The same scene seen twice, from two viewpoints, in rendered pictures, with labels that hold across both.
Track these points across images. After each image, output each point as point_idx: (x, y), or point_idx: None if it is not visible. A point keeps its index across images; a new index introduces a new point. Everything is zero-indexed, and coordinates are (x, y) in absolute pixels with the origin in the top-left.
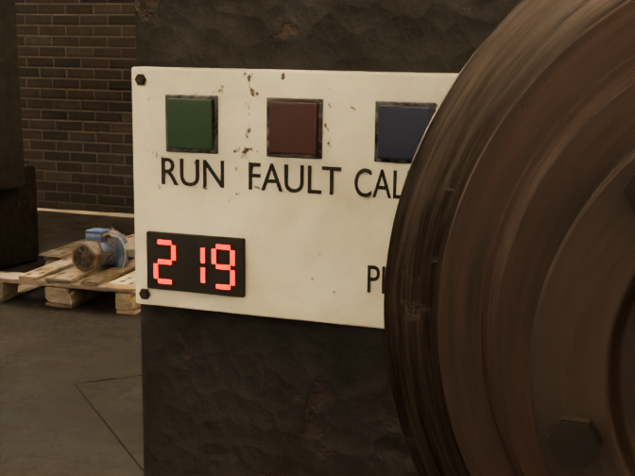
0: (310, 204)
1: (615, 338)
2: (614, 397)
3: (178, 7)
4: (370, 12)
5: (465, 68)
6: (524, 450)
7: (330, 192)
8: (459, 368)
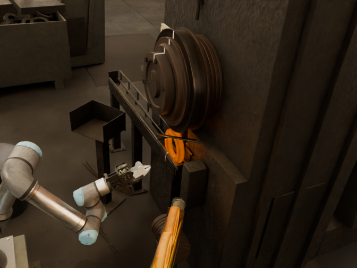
0: None
1: (146, 72)
2: (146, 78)
3: (166, 16)
4: (177, 25)
5: (156, 40)
6: None
7: None
8: None
